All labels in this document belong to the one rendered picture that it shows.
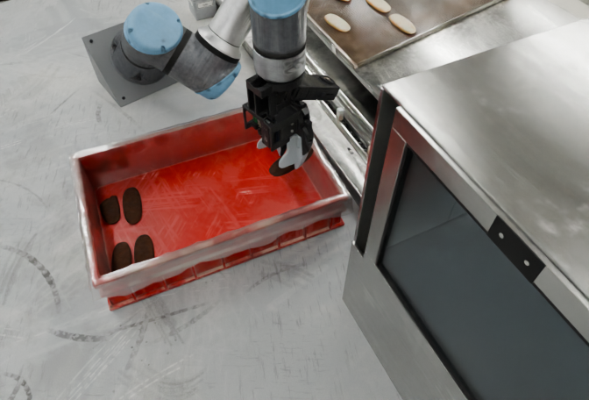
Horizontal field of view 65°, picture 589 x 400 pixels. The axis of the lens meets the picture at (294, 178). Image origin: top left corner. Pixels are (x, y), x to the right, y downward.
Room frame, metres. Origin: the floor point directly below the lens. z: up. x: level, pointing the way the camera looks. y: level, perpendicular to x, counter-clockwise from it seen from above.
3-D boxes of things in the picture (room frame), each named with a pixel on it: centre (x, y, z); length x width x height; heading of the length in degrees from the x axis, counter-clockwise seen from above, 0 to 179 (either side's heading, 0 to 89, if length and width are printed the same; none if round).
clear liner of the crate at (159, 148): (0.59, 0.17, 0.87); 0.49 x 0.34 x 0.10; 113
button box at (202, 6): (1.36, 0.29, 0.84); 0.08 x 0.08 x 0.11; 26
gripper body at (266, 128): (0.56, 0.03, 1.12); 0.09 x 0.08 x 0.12; 132
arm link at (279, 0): (0.57, 0.02, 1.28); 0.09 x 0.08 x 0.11; 171
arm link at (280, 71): (0.56, 0.02, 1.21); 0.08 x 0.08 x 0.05
